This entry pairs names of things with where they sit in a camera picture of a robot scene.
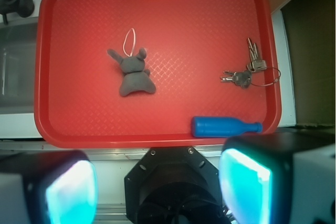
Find black clamp knob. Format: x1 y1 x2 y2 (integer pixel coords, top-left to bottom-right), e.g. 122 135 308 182
1 0 35 25

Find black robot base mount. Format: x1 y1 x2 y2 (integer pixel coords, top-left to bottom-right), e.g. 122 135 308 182
124 147 230 223

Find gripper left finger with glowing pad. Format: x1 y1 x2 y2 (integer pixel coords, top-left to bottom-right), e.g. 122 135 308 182
1 150 98 223

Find blue toy bottle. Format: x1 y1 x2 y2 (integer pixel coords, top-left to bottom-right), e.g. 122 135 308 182
191 116 263 137

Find red plastic tray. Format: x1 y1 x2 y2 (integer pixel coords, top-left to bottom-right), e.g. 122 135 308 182
34 0 281 148

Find white table frame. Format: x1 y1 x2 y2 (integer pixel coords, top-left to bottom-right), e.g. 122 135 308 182
271 10 297 127

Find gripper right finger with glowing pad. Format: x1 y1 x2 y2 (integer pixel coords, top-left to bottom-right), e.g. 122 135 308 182
219 131 335 223

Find silver keys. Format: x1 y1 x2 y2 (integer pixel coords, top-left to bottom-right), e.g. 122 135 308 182
220 37 281 89

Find grey plush bunny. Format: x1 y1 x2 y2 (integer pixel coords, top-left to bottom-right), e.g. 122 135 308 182
107 27 157 97

